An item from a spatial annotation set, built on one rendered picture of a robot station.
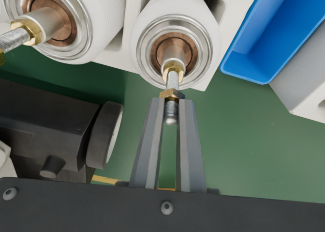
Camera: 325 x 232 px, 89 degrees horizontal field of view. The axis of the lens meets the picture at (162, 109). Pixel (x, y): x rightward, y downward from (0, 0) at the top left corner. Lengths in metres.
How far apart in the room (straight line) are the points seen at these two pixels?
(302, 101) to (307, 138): 0.44
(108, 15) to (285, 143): 0.72
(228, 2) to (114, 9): 0.13
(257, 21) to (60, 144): 0.52
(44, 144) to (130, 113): 0.26
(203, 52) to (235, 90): 0.37
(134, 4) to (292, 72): 0.31
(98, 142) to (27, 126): 0.16
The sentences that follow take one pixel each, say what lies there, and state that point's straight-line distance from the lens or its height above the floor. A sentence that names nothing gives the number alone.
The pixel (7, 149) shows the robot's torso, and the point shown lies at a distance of 0.50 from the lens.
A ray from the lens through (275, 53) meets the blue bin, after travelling 0.40.
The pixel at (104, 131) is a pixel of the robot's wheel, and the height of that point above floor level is 0.15.
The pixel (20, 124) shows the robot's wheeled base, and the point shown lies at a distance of 0.50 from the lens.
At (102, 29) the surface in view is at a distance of 0.19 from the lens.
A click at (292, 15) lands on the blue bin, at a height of 0.06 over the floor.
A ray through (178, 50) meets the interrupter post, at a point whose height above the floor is 0.26.
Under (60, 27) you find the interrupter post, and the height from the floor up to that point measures 0.26.
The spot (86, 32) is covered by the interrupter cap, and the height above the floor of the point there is 0.25.
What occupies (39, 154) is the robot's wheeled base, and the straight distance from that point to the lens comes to 0.51.
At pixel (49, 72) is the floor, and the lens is 0.60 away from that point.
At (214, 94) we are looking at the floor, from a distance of 0.52.
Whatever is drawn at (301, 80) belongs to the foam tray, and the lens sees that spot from 0.38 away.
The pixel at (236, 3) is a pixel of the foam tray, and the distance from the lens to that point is 0.24.
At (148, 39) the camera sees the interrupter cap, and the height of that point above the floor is 0.25.
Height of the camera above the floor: 0.41
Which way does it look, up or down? 48 degrees down
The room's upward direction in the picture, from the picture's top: 174 degrees counter-clockwise
